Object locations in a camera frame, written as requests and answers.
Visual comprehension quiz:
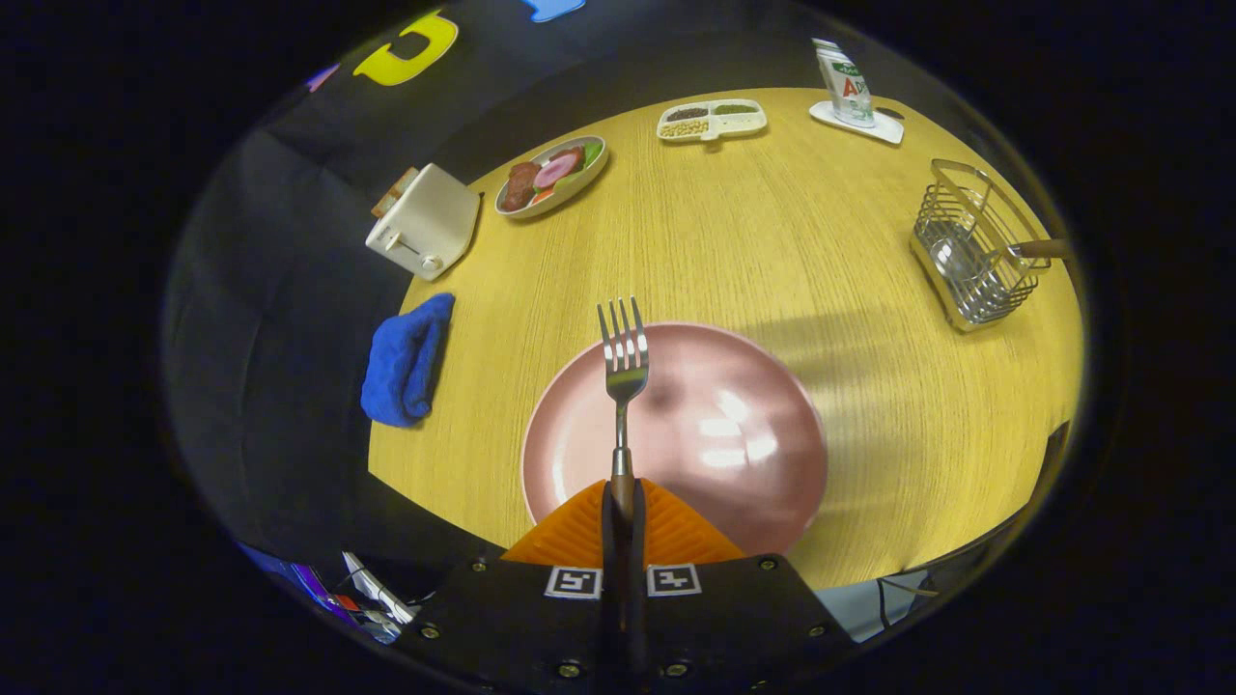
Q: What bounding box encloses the metal spoon wooden handle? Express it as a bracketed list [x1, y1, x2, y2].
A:
[927, 236, 1075, 286]

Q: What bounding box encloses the white divided bean dish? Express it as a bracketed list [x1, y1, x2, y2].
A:
[657, 98, 769, 144]

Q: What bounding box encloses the white square coaster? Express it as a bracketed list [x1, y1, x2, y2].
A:
[809, 100, 906, 146]

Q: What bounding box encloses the grey food plate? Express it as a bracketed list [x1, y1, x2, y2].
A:
[494, 135, 609, 220]

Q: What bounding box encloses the clear plastic bottle green label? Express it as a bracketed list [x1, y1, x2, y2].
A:
[812, 38, 877, 128]

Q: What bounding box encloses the pink round plate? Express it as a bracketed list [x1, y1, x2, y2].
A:
[520, 321, 829, 558]

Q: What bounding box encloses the blue folded cloth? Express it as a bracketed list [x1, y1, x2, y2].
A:
[360, 292, 456, 429]

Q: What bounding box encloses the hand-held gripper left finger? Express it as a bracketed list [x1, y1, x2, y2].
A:
[410, 478, 624, 695]

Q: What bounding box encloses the black backdrop cloth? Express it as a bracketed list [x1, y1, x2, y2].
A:
[162, 0, 967, 590]

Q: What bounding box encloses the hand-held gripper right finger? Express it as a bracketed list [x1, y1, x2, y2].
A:
[628, 478, 860, 694]

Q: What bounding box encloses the brown steak piece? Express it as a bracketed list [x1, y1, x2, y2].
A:
[500, 161, 542, 212]

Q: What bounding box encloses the white toaster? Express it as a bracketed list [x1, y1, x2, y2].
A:
[365, 163, 482, 282]

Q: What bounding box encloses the metal wire cutlery basket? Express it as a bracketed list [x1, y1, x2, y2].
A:
[909, 158, 1053, 334]

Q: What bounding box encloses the metal fork wooden handle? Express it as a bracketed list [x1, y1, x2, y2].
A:
[596, 296, 651, 527]

